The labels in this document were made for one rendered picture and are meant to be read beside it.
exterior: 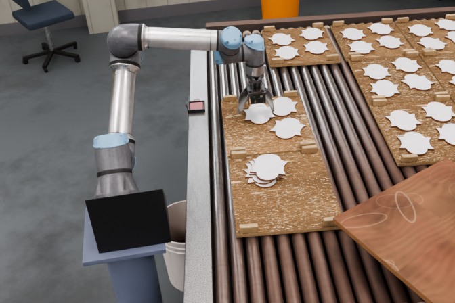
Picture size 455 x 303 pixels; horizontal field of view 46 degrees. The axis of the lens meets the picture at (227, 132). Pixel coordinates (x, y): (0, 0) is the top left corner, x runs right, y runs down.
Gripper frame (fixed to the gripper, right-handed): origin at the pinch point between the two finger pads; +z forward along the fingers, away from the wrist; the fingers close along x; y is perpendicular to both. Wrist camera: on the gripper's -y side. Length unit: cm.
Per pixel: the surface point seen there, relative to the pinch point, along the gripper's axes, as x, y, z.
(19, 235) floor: -133, -38, 96
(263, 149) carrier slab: 0.0, 24.4, 1.4
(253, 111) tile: -0.7, -1.6, 0.5
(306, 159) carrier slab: 15.1, 33.0, 1.2
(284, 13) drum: 56, -265, 73
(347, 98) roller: 42.1, -10.5, 3.9
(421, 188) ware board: 45, 65, -10
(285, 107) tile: 13.2, -3.5, 1.1
